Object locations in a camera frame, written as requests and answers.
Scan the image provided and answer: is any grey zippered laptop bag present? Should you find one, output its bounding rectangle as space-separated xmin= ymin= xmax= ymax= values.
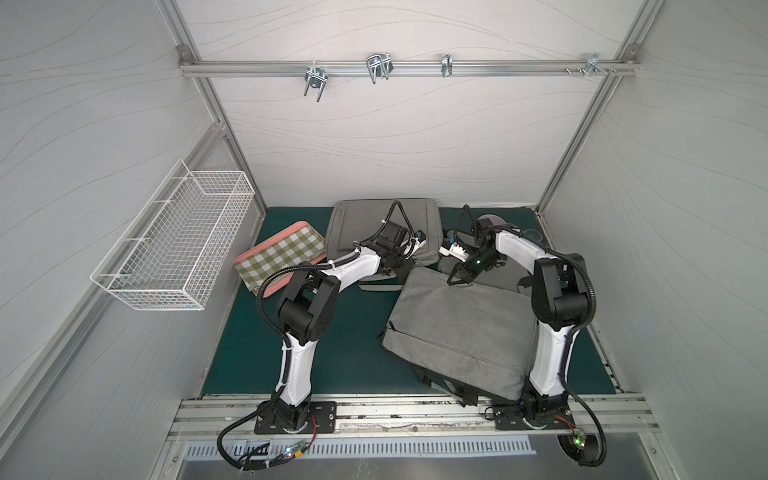
xmin=325 ymin=198 xmax=442 ymax=292

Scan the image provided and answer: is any grey laptop sleeve bag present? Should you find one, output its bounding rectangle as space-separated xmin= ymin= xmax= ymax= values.
xmin=382 ymin=267 xmax=537 ymax=401

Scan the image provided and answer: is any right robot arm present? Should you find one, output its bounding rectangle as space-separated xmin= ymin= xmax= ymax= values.
xmin=440 ymin=215 xmax=596 ymax=424

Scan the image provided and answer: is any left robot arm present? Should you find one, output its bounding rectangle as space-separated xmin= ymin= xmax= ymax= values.
xmin=268 ymin=220 xmax=427 ymax=432

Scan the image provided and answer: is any pink bowl with contents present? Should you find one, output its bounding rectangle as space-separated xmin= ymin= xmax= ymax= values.
xmin=476 ymin=214 xmax=506 ymax=230

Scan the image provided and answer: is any clear plastic cup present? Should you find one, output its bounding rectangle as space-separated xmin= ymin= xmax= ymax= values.
xmin=521 ymin=228 xmax=544 ymax=243

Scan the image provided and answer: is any green checkered cloth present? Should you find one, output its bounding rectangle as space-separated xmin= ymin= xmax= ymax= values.
xmin=235 ymin=225 xmax=326 ymax=295

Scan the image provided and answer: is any metal hook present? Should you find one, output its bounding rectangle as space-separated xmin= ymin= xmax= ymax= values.
xmin=441 ymin=53 xmax=453 ymax=78
xmin=365 ymin=53 xmax=393 ymax=84
xmin=303 ymin=65 xmax=328 ymax=102
xmin=563 ymin=54 xmax=618 ymax=78

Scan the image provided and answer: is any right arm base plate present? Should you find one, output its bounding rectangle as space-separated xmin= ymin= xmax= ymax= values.
xmin=482 ymin=399 xmax=575 ymax=431

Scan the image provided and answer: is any white slotted cable duct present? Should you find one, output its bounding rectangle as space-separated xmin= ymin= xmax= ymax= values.
xmin=183 ymin=435 xmax=537 ymax=461

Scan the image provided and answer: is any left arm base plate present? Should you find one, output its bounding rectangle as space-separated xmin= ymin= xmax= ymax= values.
xmin=254 ymin=400 xmax=337 ymax=434

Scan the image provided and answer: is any white wire basket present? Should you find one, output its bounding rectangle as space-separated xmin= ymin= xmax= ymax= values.
xmin=90 ymin=160 xmax=255 ymax=311

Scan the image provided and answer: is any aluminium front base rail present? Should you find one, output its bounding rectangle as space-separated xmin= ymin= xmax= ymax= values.
xmin=167 ymin=394 xmax=661 ymax=440

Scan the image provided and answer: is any left black cable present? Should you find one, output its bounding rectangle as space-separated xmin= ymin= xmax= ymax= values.
xmin=215 ymin=383 xmax=319 ymax=472

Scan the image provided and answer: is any aluminium crossbar rail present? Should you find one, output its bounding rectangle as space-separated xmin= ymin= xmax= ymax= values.
xmin=179 ymin=54 xmax=641 ymax=79

